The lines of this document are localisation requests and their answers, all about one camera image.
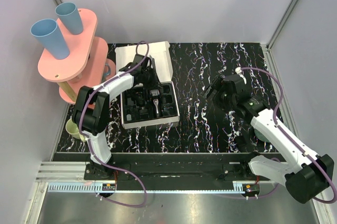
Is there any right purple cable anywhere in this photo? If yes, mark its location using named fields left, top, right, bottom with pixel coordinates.
left=236, top=67, right=337, bottom=203

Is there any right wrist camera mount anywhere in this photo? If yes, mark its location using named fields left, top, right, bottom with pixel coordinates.
left=235, top=67, right=247, bottom=85

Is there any green ceramic bowl cup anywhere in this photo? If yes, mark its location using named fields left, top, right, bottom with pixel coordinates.
left=254, top=129, right=270, bottom=142

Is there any purple cable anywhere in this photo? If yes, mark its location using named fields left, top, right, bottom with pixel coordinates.
left=236, top=67, right=337, bottom=203
left=78, top=41, right=150, bottom=208

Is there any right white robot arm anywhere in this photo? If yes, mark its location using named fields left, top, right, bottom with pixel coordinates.
left=203, top=74, right=334, bottom=203

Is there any black comb attachment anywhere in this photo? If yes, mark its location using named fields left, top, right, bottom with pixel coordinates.
left=235, top=136, right=246, bottom=150
left=139, top=108, right=150, bottom=120

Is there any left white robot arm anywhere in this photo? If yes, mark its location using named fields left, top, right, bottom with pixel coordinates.
left=72, top=54, right=160, bottom=180

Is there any small white oil bottle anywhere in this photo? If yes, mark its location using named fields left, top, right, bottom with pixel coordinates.
left=126, top=114, right=132, bottom=121

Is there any black charging cable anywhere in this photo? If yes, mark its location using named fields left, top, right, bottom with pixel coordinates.
left=131, top=93, right=145, bottom=106

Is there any far blue plastic cup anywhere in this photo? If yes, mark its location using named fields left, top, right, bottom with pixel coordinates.
left=55, top=2, right=84, bottom=35

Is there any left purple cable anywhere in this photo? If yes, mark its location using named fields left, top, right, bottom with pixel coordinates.
left=78, top=41, right=150, bottom=208

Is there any blue mug on shelf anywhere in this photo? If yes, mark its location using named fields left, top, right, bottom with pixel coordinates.
left=104, top=63, right=111, bottom=76

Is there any blue plastic cup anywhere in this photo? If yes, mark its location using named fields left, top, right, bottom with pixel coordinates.
left=55, top=2, right=84, bottom=35
left=31, top=18, right=70, bottom=60

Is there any light green cup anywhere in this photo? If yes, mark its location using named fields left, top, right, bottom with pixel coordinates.
left=65, top=119, right=86, bottom=142

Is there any pink tiered wooden shelf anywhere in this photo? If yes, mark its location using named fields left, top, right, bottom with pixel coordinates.
left=37, top=8, right=116, bottom=104

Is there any white clipper kit box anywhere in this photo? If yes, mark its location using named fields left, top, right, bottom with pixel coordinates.
left=115, top=41, right=180, bottom=129

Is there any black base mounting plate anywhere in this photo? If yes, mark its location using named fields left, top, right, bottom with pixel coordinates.
left=84, top=152, right=257, bottom=190

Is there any near blue plastic cup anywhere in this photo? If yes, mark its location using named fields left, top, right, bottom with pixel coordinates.
left=31, top=18, right=70, bottom=60

